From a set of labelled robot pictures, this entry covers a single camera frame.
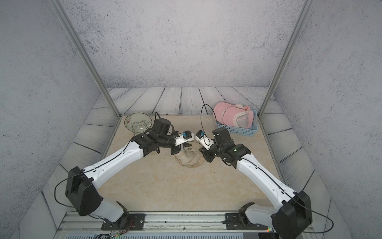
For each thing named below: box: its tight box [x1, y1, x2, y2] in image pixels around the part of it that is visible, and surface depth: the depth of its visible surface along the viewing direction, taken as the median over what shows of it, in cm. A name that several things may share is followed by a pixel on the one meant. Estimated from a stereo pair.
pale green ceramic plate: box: [123, 112, 153, 133], surface depth 102 cm
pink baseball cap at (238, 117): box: [222, 105, 254, 129], surface depth 113 cm
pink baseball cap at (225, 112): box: [213, 102, 244, 127], surface depth 113 cm
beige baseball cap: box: [174, 147, 205, 168], surface depth 91 cm
